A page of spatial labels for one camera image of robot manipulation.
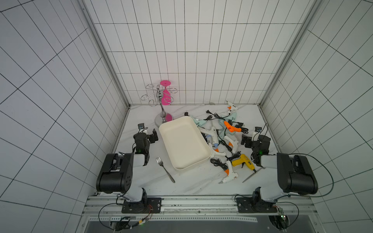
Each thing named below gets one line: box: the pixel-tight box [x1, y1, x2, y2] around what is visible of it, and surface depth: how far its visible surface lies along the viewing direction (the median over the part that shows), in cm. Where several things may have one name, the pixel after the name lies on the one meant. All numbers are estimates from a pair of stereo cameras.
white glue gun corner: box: [225, 100, 238, 113], surface depth 120 cm
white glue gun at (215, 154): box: [208, 142, 226, 159], surface depth 92 cm
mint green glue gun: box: [219, 112, 238, 131], surface depth 112 cm
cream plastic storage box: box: [158, 116, 212, 171], surface depth 99 cm
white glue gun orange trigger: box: [218, 160, 239, 184], surface depth 83 cm
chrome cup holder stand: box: [140, 83, 178, 129], surface depth 91 cm
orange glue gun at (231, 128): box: [223, 120, 242, 133], surface depth 102 cm
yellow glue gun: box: [231, 154, 257, 173], surface depth 88 cm
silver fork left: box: [155, 156, 176, 184], surface depth 89 cm
